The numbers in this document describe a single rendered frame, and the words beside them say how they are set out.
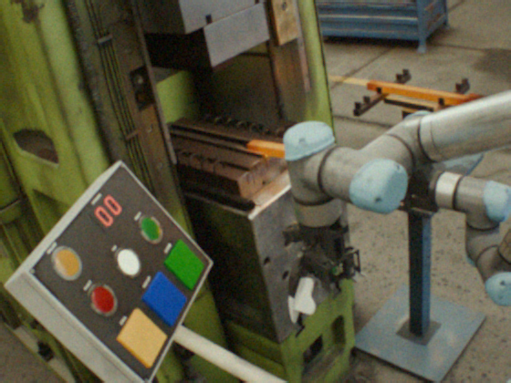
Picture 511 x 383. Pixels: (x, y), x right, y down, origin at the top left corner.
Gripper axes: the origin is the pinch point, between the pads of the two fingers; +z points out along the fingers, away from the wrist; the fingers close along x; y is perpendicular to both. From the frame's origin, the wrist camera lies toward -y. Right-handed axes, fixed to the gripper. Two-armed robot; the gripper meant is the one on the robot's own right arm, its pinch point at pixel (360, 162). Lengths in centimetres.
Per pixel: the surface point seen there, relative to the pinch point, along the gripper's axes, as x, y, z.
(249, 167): -7.6, 2.6, 27.6
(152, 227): -45.4, -7.9, 15.7
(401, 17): 341, 75, 177
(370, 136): 180, 103, 119
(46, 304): -73, -13, 9
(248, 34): 1.2, -28.6, 26.8
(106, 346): -69, -4, 3
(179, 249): -43.1, -2.2, 12.9
